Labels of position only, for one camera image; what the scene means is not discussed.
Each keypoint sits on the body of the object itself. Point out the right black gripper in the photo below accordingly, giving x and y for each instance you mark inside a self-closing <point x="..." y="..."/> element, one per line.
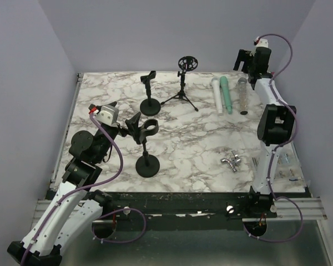
<point x="243" y="56"/>

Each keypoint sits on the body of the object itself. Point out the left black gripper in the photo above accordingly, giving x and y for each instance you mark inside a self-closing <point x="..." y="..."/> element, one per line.
<point x="132" y="126"/>

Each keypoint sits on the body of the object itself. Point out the glitter silver mesh microphone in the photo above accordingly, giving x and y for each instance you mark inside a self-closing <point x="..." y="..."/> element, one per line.
<point x="243" y="97"/>

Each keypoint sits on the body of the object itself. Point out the black round base clip stand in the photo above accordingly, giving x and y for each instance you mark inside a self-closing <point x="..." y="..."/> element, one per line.
<point x="147" y="165"/>

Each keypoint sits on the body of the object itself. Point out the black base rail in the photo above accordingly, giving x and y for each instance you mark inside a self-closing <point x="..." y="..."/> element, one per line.
<point x="167" y="211"/>

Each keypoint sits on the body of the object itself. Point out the clear screw organizer box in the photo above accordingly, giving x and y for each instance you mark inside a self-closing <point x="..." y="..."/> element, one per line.
<point x="287" y="169"/>

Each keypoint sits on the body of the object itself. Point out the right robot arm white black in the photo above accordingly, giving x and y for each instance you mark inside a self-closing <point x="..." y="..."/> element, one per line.
<point x="275" y="125"/>

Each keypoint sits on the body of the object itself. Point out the black tripod shock mount stand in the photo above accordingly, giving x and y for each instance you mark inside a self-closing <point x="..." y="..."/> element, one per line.
<point x="185" y="64"/>

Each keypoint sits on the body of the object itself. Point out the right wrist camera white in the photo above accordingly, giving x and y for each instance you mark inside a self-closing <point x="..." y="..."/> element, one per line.
<point x="260" y="42"/>

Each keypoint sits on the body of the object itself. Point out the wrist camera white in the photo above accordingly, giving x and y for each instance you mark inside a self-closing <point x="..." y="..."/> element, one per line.
<point x="104" y="115"/>
<point x="260" y="42"/>

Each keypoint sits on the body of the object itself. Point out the aluminium extrusion frame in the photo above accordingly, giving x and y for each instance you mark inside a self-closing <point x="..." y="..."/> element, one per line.
<point x="58" y="166"/>

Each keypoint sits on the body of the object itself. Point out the white microphone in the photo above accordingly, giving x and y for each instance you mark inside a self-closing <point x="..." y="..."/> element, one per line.
<point x="216" y="89"/>

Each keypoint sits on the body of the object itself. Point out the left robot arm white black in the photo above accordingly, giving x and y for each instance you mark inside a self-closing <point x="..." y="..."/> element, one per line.
<point x="59" y="226"/>

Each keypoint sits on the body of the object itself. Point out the mint green microphone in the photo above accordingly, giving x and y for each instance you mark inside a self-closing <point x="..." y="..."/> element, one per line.
<point x="224" y="84"/>

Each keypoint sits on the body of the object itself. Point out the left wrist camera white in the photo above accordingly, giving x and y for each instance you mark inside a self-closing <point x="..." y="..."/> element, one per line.
<point x="104" y="115"/>

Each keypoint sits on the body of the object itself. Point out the chrome faucet fitting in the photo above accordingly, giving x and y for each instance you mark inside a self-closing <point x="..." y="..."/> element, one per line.
<point x="232" y="162"/>

